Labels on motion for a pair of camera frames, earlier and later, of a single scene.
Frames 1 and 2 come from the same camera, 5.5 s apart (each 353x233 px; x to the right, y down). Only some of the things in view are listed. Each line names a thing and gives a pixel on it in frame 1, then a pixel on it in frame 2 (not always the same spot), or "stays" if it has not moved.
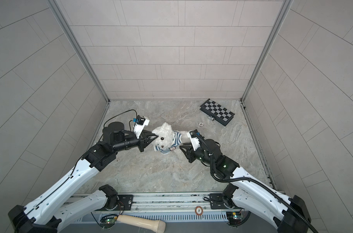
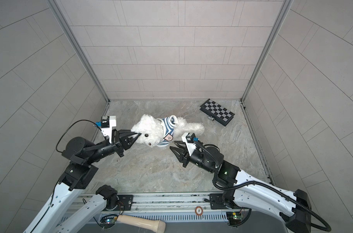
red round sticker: [199, 210] stays
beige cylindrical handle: [155, 225] stays
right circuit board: [234, 218] stays
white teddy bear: [168, 138] -> [152, 134]
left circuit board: [108, 221] stays
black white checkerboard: [220, 113] stays
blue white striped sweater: [177, 138] -> [169, 123]
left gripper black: [142, 141] -> [116, 146]
